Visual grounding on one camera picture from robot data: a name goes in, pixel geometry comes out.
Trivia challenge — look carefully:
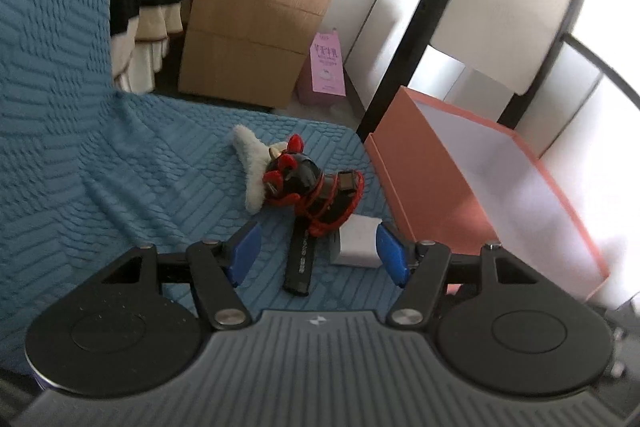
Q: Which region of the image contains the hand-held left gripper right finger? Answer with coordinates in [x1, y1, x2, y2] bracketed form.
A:
[376, 222, 542, 333]

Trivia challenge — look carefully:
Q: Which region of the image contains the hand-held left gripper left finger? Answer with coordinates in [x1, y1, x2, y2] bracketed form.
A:
[100, 221, 262, 331]

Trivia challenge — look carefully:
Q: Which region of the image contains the white charger block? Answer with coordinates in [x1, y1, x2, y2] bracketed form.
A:
[330, 214, 384, 268]

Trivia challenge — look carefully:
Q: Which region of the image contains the black rectangular device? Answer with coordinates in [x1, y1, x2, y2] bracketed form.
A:
[282, 217, 319, 297]

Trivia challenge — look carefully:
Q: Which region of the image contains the pink cardboard box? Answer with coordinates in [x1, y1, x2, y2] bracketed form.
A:
[364, 86, 612, 303]

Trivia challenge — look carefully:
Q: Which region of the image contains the red black lion toy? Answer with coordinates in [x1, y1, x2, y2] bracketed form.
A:
[232, 125, 365, 238]

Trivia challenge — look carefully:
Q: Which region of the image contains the blue quilted cover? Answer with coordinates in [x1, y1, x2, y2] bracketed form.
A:
[0, 0, 397, 380]

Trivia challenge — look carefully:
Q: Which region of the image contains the pink paper bag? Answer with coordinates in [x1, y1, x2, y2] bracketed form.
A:
[297, 28, 347, 106]

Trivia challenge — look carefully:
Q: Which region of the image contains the wooden nightstand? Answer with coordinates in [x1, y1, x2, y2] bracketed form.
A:
[178, 0, 347, 110]

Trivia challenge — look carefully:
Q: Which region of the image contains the black metal rail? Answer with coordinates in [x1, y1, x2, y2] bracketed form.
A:
[561, 32, 640, 110]

